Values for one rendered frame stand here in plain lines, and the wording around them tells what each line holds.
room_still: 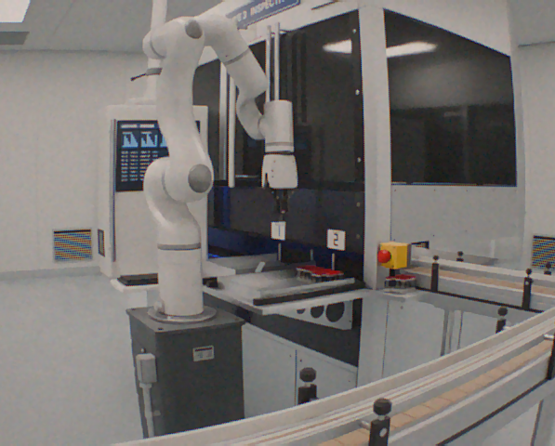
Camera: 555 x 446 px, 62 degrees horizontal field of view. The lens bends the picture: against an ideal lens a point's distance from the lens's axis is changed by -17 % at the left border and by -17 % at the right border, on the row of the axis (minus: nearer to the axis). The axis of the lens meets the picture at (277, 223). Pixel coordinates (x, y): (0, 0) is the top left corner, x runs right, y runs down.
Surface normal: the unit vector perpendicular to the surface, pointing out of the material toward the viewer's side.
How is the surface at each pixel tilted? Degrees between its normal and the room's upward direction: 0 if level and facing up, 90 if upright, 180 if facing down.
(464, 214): 90
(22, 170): 90
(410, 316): 90
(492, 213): 90
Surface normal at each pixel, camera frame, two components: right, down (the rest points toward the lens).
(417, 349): 0.55, 0.07
